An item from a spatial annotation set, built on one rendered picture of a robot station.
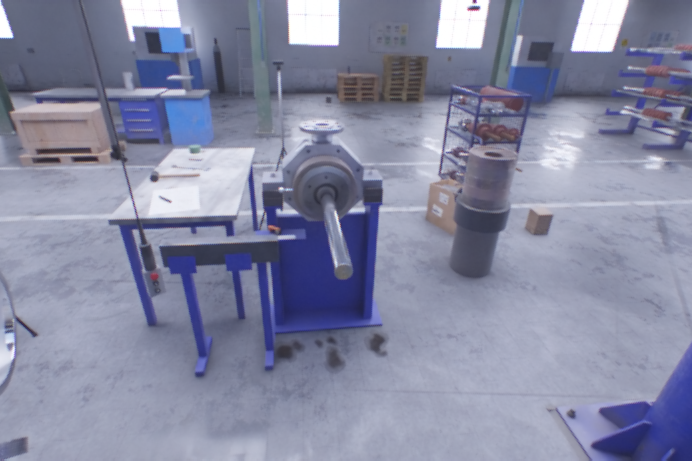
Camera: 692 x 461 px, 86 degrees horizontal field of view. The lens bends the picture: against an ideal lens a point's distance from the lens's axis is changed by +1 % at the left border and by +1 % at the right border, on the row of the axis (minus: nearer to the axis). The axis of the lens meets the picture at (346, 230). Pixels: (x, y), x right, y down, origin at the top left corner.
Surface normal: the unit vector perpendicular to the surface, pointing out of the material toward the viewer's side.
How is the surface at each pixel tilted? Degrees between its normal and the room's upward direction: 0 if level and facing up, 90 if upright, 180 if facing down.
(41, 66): 90
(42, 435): 0
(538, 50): 90
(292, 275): 90
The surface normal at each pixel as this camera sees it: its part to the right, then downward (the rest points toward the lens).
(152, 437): 0.03, -0.88
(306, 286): 0.14, 0.47
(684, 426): -0.90, 0.18
